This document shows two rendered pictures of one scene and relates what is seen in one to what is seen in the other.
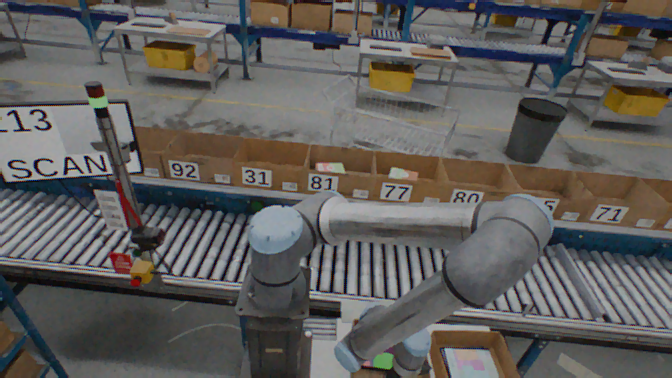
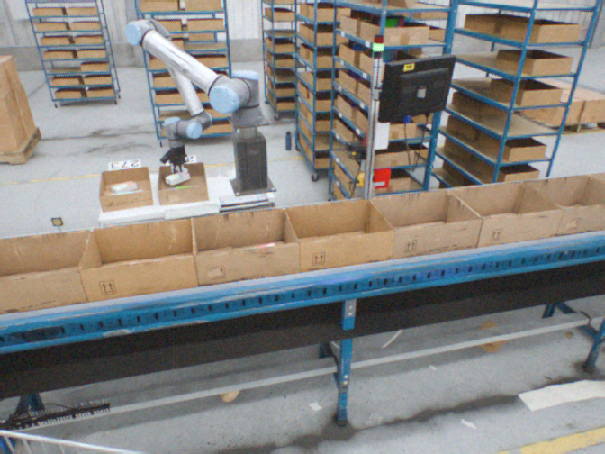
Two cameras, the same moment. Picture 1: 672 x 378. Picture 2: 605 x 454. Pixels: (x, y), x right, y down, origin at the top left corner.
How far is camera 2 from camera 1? 3.40 m
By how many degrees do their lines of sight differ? 113
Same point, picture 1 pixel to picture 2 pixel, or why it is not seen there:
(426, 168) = (103, 287)
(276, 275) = not seen: hidden behind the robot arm
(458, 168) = (43, 290)
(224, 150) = (423, 249)
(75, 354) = not seen: hidden behind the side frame
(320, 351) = (227, 192)
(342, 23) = not seen: outside the picture
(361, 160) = (216, 270)
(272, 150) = (355, 250)
